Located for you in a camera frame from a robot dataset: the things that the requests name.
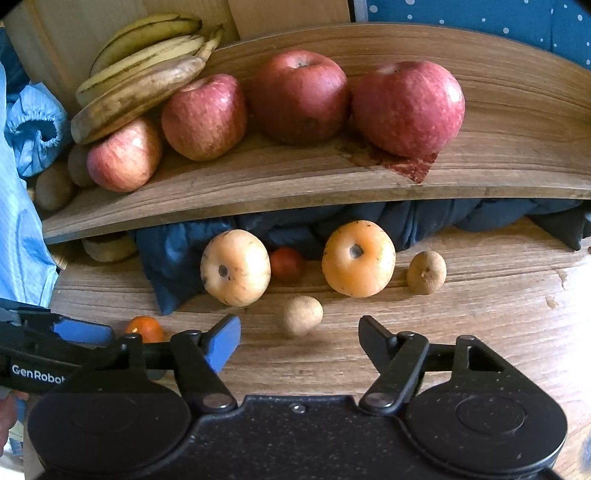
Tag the pale pink apple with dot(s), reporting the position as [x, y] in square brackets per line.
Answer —
[124, 157]

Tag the orange cherry tomato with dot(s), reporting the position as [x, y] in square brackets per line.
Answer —
[144, 328]

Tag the brown kiwi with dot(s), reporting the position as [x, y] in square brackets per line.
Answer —
[54, 187]
[79, 166]

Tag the orange round fruit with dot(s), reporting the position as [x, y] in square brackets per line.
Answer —
[359, 258]

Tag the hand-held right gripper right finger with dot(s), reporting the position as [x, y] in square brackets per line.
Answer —
[374, 341]

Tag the wooden shelf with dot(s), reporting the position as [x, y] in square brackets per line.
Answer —
[508, 115]

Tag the blue white-dotted cloth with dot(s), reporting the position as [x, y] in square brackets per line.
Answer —
[461, 18]

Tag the pale yellow round fruit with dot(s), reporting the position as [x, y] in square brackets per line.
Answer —
[235, 267]

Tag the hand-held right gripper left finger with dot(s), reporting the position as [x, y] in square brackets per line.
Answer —
[224, 344]

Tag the brown spotted banana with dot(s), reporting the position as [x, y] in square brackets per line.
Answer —
[134, 101]

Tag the dark blue jacket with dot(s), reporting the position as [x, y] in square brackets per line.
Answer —
[429, 221]

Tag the small brown round fruit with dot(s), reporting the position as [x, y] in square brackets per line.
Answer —
[300, 316]
[426, 272]

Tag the person's left hand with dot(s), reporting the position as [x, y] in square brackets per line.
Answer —
[7, 417]

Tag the dark red apple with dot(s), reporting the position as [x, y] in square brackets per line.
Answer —
[300, 97]

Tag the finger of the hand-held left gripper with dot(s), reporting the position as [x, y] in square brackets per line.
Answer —
[83, 331]

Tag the red tomato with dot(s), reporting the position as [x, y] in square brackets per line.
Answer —
[287, 264]

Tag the yellow banana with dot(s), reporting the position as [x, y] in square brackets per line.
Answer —
[143, 34]
[138, 69]

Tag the light blue elastic cuffed sleeve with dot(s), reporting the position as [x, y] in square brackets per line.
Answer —
[37, 129]

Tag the light blue coat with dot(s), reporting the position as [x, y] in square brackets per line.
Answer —
[23, 240]

